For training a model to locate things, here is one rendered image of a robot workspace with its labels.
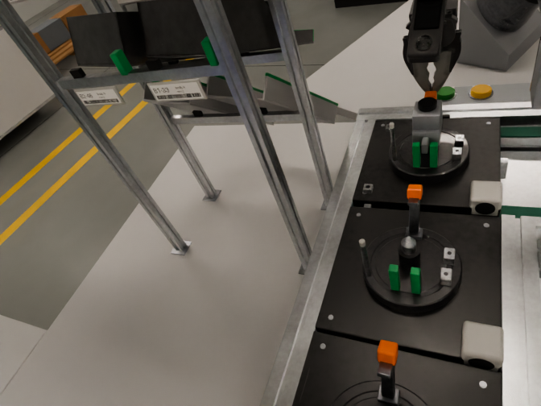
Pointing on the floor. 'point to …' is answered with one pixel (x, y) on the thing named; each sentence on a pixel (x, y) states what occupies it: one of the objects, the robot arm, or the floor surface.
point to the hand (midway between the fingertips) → (431, 90)
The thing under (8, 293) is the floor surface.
